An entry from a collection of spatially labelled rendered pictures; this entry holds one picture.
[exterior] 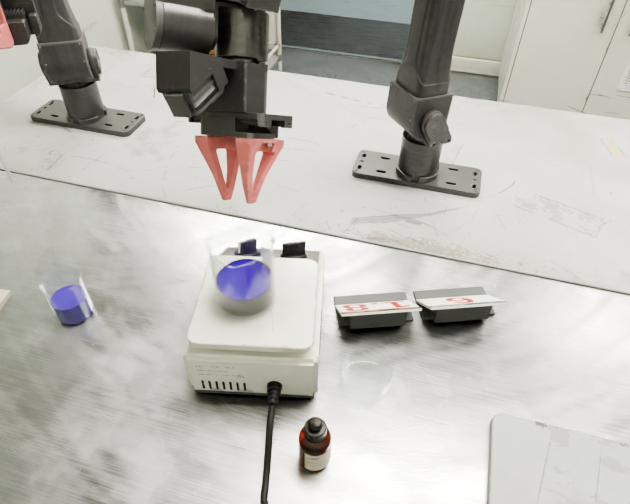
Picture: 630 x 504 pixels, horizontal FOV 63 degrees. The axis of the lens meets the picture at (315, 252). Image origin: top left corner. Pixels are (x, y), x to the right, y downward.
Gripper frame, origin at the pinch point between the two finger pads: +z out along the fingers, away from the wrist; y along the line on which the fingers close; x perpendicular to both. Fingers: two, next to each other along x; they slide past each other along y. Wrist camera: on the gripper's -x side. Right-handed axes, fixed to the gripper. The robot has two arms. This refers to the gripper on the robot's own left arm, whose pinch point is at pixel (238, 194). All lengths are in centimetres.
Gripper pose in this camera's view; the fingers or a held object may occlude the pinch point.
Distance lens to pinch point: 60.9
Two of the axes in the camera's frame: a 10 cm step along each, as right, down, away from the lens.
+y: 8.7, 1.6, -4.6
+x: 4.9, -1.8, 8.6
